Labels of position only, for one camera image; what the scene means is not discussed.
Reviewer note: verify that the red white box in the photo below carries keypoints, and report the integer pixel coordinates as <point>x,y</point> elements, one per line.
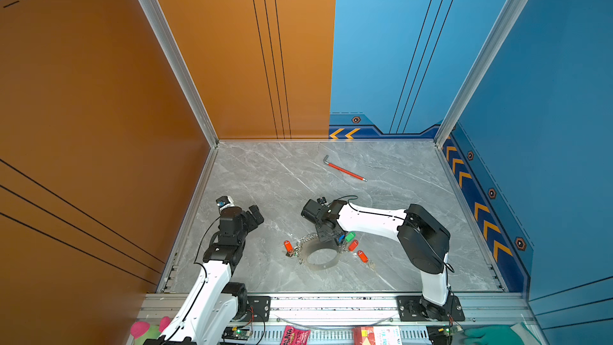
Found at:
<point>377,335</point>

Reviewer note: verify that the red tagged key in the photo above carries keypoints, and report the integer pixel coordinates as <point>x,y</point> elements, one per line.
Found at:
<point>366,260</point>

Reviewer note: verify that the aluminium corner post left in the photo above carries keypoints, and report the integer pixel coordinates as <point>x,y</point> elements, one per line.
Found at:
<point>164,36</point>

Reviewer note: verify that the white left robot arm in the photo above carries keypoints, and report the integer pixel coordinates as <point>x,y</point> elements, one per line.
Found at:
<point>214,300</point>

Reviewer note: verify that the pink snack packet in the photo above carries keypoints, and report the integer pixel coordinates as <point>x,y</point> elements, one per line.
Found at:
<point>295,336</point>

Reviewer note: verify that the green cloth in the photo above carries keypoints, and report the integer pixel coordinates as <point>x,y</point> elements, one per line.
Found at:
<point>492,335</point>

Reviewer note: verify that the aluminium front rail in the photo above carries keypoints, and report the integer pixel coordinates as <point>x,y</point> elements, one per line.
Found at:
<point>344,309</point>

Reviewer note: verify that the red key tag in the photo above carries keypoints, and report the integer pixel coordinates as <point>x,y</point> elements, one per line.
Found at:
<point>289,248</point>
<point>353,245</point>

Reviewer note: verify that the pink green plush toy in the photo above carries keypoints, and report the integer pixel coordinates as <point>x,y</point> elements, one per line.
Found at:
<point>142,331</point>

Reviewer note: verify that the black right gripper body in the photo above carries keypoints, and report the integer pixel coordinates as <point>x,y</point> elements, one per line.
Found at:
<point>324,236</point>

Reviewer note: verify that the aluminium corner post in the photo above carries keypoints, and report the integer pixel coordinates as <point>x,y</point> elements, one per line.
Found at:
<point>164,36</point>
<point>504,23</point>

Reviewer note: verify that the green key tag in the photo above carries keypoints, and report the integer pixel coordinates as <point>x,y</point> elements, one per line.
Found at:
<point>349,237</point>

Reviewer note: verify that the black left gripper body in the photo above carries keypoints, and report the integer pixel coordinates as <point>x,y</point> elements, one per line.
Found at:
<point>248,224</point>

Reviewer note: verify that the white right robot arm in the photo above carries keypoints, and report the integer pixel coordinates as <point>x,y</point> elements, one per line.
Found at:
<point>425,241</point>

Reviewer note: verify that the green circuit board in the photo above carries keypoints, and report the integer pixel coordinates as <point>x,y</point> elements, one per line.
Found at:
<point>236,334</point>

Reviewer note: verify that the aluminium corner post right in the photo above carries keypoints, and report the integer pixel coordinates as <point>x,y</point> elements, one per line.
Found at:
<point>504,23</point>

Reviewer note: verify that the metal keyring with chain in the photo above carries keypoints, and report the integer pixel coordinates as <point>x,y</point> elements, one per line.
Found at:
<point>315,254</point>

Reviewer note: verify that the red handled hex key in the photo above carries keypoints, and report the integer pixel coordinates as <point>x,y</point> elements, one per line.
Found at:
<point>342,170</point>

